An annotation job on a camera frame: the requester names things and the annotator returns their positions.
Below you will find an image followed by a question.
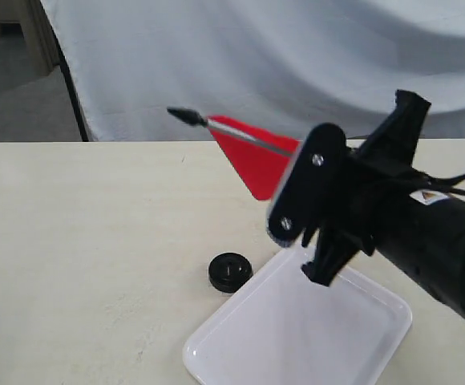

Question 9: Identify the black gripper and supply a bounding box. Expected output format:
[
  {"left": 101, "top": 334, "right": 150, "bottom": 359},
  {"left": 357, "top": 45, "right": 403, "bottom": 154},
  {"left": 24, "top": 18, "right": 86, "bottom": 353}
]
[{"left": 266, "top": 90, "right": 431, "bottom": 286}]

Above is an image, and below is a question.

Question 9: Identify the red flag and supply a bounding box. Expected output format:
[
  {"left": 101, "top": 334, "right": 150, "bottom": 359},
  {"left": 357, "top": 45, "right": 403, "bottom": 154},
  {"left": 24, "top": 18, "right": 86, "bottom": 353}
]
[{"left": 167, "top": 107, "right": 300, "bottom": 201}]

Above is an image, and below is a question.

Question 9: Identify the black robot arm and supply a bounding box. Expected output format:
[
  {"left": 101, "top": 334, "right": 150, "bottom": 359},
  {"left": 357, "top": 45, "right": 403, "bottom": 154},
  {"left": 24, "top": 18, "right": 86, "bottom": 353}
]
[{"left": 266, "top": 90, "right": 465, "bottom": 319}]

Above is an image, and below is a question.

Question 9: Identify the black round flag base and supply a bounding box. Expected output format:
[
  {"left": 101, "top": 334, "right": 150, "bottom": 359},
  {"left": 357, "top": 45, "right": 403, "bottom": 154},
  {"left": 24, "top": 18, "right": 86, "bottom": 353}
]
[{"left": 208, "top": 252, "right": 253, "bottom": 294}]

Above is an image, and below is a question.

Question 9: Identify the white cloth backdrop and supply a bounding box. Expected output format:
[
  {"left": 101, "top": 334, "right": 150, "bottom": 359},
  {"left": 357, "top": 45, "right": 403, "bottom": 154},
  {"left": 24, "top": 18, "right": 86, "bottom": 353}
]
[{"left": 43, "top": 1, "right": 465, "bottom": 141}]

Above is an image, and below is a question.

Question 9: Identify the white plastic tray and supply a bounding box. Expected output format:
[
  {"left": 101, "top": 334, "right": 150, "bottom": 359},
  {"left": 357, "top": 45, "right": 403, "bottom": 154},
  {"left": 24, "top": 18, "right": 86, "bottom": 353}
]
[{"left": 183, "top": 246, "right": 412, "bottom": 385}]

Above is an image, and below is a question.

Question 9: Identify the wooden furniture in background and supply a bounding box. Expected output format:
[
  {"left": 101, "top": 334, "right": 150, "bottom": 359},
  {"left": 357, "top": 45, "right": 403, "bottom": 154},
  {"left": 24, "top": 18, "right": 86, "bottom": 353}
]
[{"left": 0, "top": 0, "right": 59, "bottom": 76}]

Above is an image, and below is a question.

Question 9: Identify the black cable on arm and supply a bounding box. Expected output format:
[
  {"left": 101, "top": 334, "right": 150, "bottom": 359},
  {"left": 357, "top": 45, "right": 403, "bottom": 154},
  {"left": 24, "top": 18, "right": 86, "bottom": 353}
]
[{"left": 418, "top": 171, "right": 465, "bottom": 200}]

